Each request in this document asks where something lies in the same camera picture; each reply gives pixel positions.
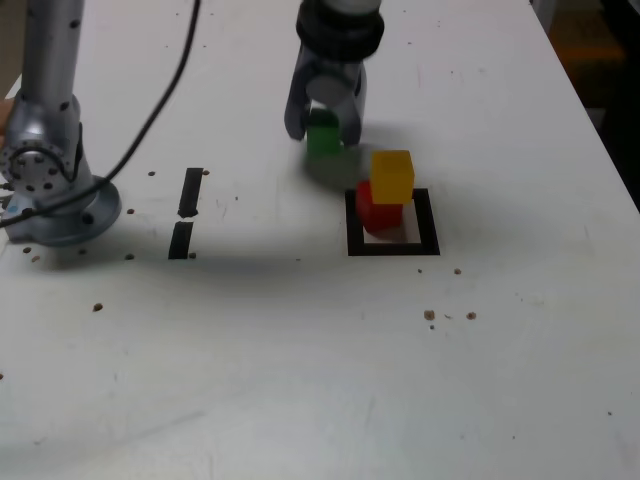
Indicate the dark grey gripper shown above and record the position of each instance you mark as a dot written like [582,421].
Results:
[330,67]

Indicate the black tape strip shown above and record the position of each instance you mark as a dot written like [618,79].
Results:
[189,192]

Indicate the green cube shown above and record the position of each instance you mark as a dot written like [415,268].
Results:
[324,140]

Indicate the black tape square outline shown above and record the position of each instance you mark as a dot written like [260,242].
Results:
[430,225]

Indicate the yellow cube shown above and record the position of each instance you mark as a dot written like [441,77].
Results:
[392,177]

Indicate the red cube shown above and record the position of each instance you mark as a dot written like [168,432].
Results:
[380,217]

